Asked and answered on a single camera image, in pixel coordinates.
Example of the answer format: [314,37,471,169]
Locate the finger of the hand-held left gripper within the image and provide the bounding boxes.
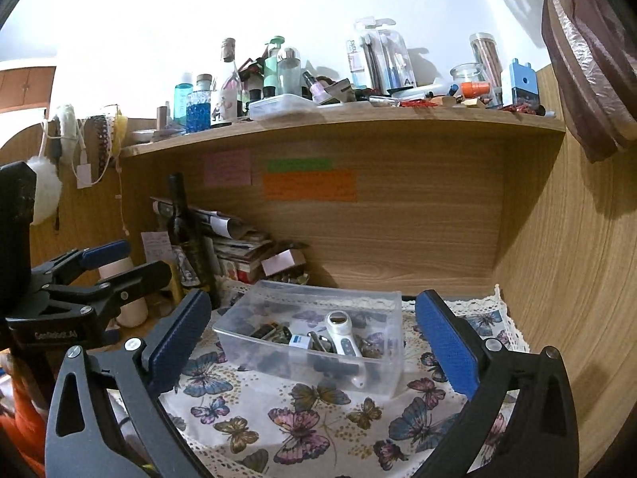
[42,260,172,320]
[30,240,131,290]

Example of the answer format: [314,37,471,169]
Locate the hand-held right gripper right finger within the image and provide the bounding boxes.
[415,290,580,478]

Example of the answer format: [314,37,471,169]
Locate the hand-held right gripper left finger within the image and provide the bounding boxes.
[45,289,212,478]

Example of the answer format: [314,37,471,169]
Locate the clear plastic storage box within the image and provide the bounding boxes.
[212,280,404,399]

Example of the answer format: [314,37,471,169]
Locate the white handheld massager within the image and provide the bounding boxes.
[324,310,367,390]

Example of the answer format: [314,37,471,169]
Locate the white cylindrical bottle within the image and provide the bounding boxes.
[97,254,150,328]

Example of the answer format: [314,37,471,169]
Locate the white paper receipt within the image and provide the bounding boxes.
[141,231,170,264]

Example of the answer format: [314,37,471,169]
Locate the white fluffy duster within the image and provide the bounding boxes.
[27,156,63,226]

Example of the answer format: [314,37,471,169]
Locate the dark wine bottle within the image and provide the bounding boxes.
[166,173,222,310]

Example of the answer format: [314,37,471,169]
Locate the pile of small dark trinkets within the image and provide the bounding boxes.
[234,309,386,374]

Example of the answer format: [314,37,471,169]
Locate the rolled magazine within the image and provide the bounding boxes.
[149,196,246,240]

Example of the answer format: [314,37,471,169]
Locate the stack of books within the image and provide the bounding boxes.
[211,231,310,286]

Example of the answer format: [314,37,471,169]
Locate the hanging beaded lace ribbons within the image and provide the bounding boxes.
[80,114,129,185]

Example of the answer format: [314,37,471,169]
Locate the white fluffy brush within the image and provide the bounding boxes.
[55,104,80,165]

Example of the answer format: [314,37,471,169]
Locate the small pink white box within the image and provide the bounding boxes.
[261,248,307,278]

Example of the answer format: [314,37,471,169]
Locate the pink sticky note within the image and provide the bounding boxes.
[203,149,252,187]

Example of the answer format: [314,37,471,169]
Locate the butterfly printed lace cloth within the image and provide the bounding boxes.
[107,276,533,478]

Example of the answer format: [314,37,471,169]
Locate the wooden cabinet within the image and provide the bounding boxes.
[0,62,55,113]

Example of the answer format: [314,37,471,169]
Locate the jar of blue beads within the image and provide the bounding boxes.
[186,74,213,133]

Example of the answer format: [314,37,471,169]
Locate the teal liquid bottle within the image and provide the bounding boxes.
[174,73,194,125]

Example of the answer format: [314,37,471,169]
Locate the white printed mug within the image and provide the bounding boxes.
[211,90,235,125]

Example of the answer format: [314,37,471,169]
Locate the orange sticky note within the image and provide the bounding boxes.
[263,171,359,203]

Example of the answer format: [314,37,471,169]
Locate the green sticky note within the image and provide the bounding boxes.
[267,158,332,172]

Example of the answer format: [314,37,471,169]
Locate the tall clear corked bottle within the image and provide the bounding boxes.
[211,37,244,125]

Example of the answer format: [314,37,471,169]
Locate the clear flat lidded case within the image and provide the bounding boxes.
[249,94,315,121]

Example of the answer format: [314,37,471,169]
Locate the wooden shelf board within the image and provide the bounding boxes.
[119,104,567,157]

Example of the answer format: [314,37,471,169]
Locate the mint green pump bottle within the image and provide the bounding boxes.
[263,36,286,98]

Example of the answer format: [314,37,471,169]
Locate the clear grey bottle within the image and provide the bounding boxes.
[277,47,303,97]

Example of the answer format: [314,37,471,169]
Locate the small pink white bottle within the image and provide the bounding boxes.
[303,71,330,103]

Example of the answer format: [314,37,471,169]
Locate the blue white block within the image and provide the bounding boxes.
[500,59,539,108]

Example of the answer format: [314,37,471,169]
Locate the glass jar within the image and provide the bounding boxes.
[450,63,487,93]

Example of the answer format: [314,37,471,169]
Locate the clear cylinder of brown sticks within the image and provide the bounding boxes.
[469,33,504,93]

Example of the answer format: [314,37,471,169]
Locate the blister pack of brushes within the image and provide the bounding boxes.
[354,17,414,88]

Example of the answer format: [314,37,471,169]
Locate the white tube package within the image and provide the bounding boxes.
[346,39,367,86]

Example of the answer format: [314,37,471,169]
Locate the pink curtain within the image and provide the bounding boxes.
[463,0,637,163]

